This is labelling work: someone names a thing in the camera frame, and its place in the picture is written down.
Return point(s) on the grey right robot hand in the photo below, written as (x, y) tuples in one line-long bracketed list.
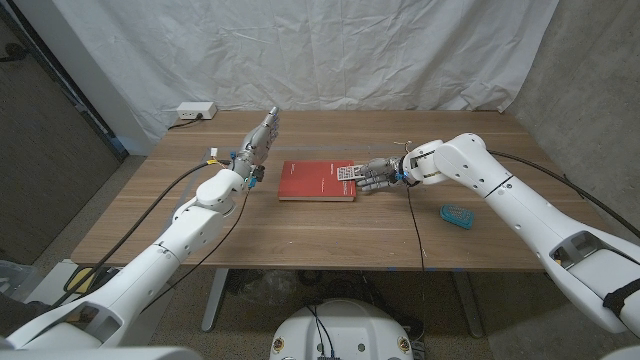
[(382, 172)]

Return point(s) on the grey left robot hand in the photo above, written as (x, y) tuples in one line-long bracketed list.
[(257, 143)]

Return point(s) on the white calculator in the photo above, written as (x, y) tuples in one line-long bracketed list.
[(346, 173)]

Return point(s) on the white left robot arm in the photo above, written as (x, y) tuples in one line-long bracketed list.
[(160, 255)]

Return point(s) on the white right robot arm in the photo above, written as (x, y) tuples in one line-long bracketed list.
[(510, 200)]

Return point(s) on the red book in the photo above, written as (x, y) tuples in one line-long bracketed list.
[(310, 182)]

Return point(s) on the white power strip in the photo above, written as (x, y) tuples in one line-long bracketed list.
[(196, 110)]

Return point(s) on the teal perforated oval object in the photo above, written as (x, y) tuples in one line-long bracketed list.
[(457, 216)]

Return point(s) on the white backdrop cloth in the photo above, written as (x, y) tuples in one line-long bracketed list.
[(310, 55)]

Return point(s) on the clear plastic bag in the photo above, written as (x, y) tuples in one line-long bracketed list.
[(267, 287)]

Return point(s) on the grey table leg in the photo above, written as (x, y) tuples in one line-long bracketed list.
[(215, 300), (470, 305)]

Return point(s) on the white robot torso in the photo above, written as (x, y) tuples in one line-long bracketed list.
[(340, 332)]

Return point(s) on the yellow and black floor object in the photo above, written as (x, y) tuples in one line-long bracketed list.
[(80, 280)]

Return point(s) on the clear plastic bin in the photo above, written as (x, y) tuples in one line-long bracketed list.
[(15, 280)]

